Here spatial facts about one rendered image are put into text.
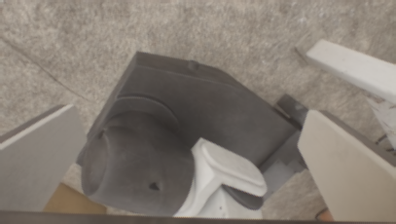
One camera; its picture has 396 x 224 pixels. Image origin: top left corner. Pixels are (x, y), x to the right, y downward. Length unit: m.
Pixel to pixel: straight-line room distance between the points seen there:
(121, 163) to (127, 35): 0.36
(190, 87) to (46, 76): 0.39
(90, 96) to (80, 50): 0.13
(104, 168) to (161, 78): 0.21
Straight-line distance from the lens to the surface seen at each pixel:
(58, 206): 0.87
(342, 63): 0.72
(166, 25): 0.59
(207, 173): 0.40
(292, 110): 0.68
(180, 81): 0.45
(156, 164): 0.36
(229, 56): 0.65
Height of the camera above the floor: 0.58
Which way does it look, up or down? 56 degrees down
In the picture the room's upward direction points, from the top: 157 degrees clockwise
